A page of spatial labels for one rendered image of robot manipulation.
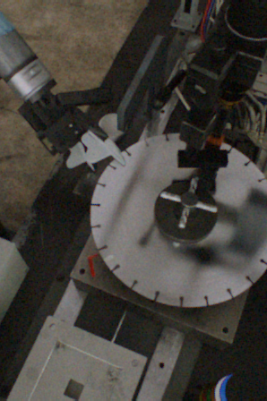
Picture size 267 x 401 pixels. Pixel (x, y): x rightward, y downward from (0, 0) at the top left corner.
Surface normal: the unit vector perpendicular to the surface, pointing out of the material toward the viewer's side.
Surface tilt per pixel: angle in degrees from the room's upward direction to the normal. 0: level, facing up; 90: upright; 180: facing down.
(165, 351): 0
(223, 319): 0
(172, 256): 0
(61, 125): 34
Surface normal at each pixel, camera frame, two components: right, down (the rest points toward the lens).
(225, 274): 0.02, -0.42
